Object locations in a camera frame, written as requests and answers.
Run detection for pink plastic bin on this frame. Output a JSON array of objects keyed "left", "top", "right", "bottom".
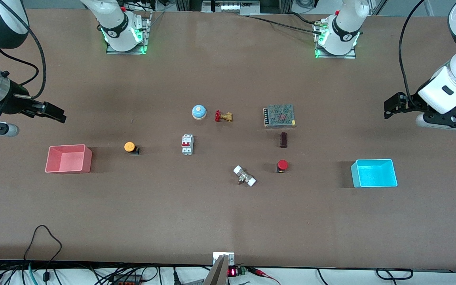
[{"left": 45, "top": 144, "right": 93, "bottom": 174}]

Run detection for cyan plastic bin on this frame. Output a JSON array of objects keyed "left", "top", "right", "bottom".
[{"left": 350, "top": 159, "right": 398, "bottom": 188}]

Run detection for metal mesh power supply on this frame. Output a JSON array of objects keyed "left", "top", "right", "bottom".
[{"left": 263, "top": 104, "right": 296, "bottom": 129}]

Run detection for white circuit breaker red switches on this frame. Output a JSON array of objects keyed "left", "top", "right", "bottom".
[{"left": 181, "top": 134, "right": 194, "bottom": 156}]

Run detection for metal fitting with white caps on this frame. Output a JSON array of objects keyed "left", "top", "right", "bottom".
[{"left": 233, "top": 165, "right": 257, "bottom": 188}]

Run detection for dark box with orange terminals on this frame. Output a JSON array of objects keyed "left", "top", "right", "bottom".
[{"left": 111, "top": 275, "right": 142, "bottom": 285}]

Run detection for silver equipment box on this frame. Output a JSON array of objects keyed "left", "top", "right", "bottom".
[{"left": 201, "top": 0, "right": 261, "bottom": 15}]

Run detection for red clip lead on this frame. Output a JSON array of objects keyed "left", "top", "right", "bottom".
[{"left": 247, "top": 267, "right": 282, "bottom": 285}]

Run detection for short black right arm cable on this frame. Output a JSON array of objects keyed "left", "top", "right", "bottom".
[{"left": 0, "top": 47, "right": 40, "bottom": 86}]

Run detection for long black right arm cable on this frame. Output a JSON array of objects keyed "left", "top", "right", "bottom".
[{"left": 0, "top": 0, "right": 48, "bottom": 99}]

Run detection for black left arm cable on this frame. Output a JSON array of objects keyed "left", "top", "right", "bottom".
[{"left": 398, "top": 0, "right": 427, "bottom": 101}]

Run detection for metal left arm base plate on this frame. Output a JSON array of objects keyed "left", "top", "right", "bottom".
[{"left": 314, "top": 18, "right": 357, "bottom": 59}]

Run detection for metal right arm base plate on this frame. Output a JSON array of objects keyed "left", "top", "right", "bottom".
[{"left": 106, "top": 12, "right": 152, "bottom": 55}]

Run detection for black cable to arm base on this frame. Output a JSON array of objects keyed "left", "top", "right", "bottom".
[{"left": 242, "top": 12, "right": 323, "bottom": 32}]

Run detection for black flat looped cable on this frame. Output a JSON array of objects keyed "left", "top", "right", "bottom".
[{"left": 376, "top": 268, "right": 414, "bottom": 281}]

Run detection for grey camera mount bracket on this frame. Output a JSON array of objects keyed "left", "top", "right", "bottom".
[{"left": 203, "top": 252, "right": 236, "bottom": 285}]

